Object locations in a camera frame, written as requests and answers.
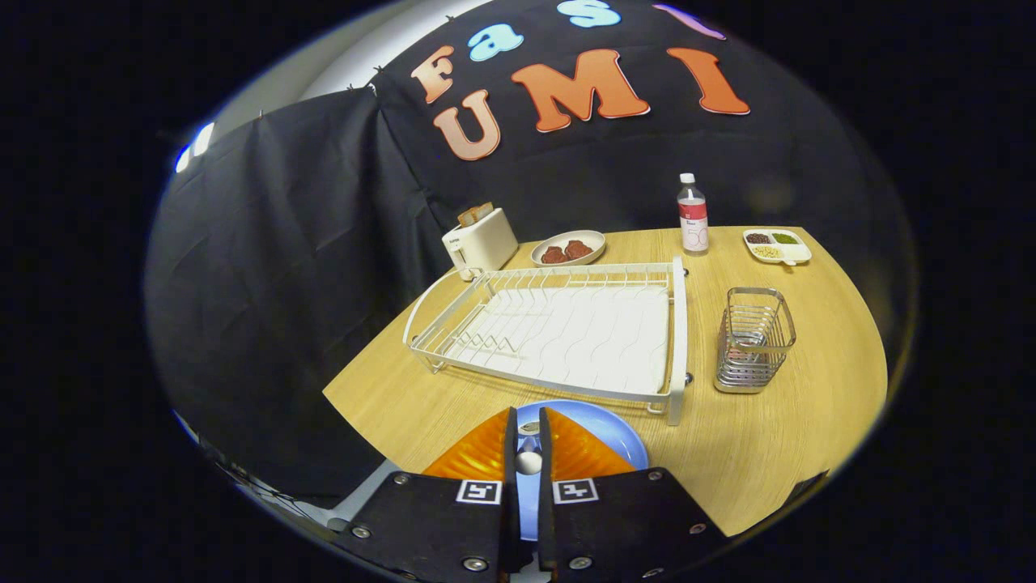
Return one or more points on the clear bottle with red label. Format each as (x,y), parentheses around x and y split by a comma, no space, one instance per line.
(694,227)

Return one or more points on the pile of yellow beans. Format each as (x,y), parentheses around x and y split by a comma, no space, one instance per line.
(766,252)

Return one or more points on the red meat piece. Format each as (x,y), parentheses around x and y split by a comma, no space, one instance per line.
(554,255)
(579,249)

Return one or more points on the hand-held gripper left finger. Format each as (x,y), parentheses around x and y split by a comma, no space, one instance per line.
(511,441)

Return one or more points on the blue plate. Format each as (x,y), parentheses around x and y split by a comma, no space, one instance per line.
(599,425)

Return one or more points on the brown toast slice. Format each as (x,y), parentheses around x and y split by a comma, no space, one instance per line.
(476,214)

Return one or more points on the white divided snack dish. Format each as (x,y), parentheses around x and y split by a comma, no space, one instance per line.
(797,253)

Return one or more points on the black backdrop cloth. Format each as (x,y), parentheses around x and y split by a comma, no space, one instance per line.
(283,243)

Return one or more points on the white toaster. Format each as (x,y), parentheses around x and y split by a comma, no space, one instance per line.
(486,239)

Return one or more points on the pile of green beans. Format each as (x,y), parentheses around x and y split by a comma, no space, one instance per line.
(784,238)

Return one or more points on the white oval dish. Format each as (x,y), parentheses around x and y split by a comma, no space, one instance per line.
(552,240)

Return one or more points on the row of black cloth clips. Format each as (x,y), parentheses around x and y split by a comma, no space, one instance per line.
(376,70)

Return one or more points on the narrow ceiling light strip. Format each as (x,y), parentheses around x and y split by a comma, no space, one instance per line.
(202,139)

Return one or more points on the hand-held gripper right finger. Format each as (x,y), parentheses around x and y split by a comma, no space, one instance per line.
(545,453)

